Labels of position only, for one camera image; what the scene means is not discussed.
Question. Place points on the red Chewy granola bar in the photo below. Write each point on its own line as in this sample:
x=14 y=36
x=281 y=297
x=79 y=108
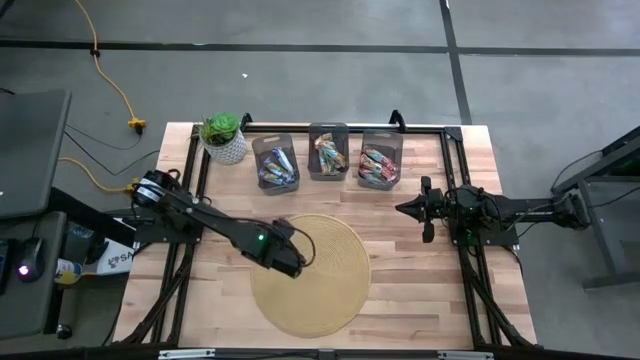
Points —
x=387 y=160
x=372 y=176
x=377 y=167

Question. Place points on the black desk stand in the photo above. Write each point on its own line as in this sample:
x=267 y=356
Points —
x=595 y=225

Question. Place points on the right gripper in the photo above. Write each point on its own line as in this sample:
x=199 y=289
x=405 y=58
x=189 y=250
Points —
x=439 y=209

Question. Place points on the dark grey desk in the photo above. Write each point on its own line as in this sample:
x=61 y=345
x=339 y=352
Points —
x=30 y=150

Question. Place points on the silver frame bracket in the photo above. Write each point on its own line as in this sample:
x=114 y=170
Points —
x=185 y=354
x=465 y=355

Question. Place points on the black frame bracket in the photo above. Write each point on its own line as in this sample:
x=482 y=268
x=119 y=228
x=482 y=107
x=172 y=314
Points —
x=397 y=120
x=246 y=121

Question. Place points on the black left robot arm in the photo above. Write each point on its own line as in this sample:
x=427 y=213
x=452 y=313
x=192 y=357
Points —
x=210 y=217

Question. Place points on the blue Chewy granola bar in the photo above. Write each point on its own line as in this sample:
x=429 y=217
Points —
x=272 y=174
x=286 y=159
x=271 y=159

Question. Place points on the black computer mouse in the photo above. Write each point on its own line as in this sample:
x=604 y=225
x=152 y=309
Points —
x=31 y=260

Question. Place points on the round woven straw placemat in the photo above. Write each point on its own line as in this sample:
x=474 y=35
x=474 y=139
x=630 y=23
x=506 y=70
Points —
x=325 y=300

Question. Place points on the yellow blue bottle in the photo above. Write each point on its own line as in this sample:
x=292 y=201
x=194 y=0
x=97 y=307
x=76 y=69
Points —
x=67 y=272

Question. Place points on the white printed bag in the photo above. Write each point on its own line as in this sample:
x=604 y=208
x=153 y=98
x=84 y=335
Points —
x=117 y=260

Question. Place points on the black aluminium table frame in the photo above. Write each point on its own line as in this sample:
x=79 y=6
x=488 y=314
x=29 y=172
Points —
x=280 y=128

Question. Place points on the succulent in white patterned pot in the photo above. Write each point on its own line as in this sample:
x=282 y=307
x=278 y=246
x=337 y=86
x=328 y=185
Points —
x=227 y=150

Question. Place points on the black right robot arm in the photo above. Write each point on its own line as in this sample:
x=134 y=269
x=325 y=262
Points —
x=525 y=215

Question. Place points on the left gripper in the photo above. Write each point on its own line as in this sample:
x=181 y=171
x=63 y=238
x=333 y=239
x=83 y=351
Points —
x=275 y=252

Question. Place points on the green orange Chewy granola bar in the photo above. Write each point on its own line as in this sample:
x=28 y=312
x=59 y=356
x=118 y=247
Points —
x=320 y=151
x=326 y=168
x=322 y=141
x=339 y=161
x=328 y=156

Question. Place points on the grey translucent plastic bin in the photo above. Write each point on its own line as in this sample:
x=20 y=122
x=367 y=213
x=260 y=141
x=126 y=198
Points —
x=327 y=128
x=382 y=137
x=280 y=189

